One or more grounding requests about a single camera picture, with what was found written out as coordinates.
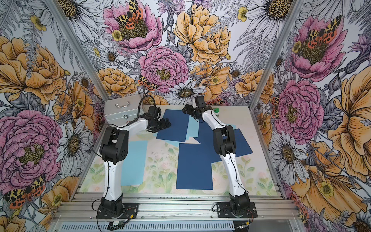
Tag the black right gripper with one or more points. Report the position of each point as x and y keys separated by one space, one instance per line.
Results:
x=189 y=110

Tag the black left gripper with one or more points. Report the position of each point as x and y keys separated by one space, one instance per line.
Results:
x=163 y=126

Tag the dark blue paper large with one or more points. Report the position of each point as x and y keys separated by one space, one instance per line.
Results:
x=205 y=149

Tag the dark blue paper sheet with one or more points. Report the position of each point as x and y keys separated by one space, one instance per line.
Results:
x=194 y=169

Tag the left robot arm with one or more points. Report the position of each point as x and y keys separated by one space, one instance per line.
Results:
x=114 y=149

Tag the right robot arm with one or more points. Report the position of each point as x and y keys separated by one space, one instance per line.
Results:
x=238 y=193

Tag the white bottle green cap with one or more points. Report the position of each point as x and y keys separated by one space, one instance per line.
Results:
x=216 y=111

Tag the dark blue paper right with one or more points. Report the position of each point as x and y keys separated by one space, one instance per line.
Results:
x=178 y=129

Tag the floral table mat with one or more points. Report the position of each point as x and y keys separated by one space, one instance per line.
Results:
x=161 y=173

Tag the silver aluminium case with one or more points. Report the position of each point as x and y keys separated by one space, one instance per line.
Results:
x=120 y=111

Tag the aluminium rail base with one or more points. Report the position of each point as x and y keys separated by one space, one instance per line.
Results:
x=176 y=213

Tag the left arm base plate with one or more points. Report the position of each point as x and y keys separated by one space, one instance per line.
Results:
x=118 y=211

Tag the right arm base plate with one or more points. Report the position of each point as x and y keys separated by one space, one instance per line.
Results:
x=225 y=210

